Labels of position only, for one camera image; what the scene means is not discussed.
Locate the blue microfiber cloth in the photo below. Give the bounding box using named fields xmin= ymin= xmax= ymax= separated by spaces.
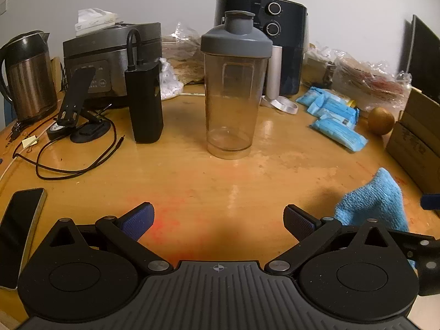
xmin=334 ymin=168 xmax=409 ymax=232

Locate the clear shaker bottle grey lid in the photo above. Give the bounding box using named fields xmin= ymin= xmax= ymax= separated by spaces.
xmin=201 ymin=10 xmax=272 ymax=160

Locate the blue snack packet front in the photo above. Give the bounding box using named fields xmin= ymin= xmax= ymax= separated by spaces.
xmin=309 ymin=118 xmax=368 ymax=152

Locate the blue snack packet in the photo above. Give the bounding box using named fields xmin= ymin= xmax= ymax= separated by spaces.
xmin=296 ymin=86 xmax=336 ymax=106
xmin=309 ymin=118 xmax=368 ymax=152
xmin=307 ymin=95 xmax=359 ymax=130

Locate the brown cardboard box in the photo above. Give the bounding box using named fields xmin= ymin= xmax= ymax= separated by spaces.
xmin=386 ymin=88 xmax=440 ymax=194

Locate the smartphone on table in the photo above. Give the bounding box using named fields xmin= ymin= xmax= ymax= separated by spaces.
xmin=1 ymin=188 xmax=46 ymax=290

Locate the black phone stand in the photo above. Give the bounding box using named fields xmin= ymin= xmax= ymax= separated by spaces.
xmin=47 ymin=66 xmax=110 ymax=144

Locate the blue snack packet middle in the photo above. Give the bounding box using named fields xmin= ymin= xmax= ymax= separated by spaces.
xmin=307 ymin=95 xmax=359 ymax=130

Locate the yellow onion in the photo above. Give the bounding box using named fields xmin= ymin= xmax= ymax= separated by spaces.
xmin=368 ymin=106 xmax=395 ymax=136

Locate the blue snack packet back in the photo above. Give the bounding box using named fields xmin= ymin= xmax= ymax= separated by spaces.
xmin=296 ymin=86 xmax=336 ymax=106

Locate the black power bank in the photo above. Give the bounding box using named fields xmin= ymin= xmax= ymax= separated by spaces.
xmin=125 ymin=61 xmax=163 ymax=144

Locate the white knotted plastic bag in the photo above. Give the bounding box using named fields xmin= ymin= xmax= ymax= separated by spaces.
xmin=159 ymin=57 xmax=184 ymax=101

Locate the clear bag of flatbread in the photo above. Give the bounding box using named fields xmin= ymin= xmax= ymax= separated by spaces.
xmin=332 ymin=54 xmax=412 ymax=115

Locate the brown electric kettle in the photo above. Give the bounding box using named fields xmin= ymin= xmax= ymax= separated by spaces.
xmin=1 ymin=30 xmax=57 ymax=124

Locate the grey rice cooker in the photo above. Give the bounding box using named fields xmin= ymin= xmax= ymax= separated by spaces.
xmin=63 ymin=22 xmax=162 ymax=109

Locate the black flat television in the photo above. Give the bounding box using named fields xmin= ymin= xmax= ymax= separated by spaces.
xmin=399 ymin=14 xmax=440 ymax=102

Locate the clear bag of grains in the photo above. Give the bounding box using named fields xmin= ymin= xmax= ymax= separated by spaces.
xmin=162 ymin=21 xmax=204 ymax=85

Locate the black air fryer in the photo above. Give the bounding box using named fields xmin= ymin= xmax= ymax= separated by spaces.
xmin=214 ymin=0 xmax=308 ymax=96

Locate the white tissue pack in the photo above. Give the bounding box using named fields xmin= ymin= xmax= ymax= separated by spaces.
xmin=75 ymin=8 xmax=119 ymax=37

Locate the black cable on table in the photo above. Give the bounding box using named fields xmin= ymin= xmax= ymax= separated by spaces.
xmin=11 ymin=111 xmax=126 ymax=181

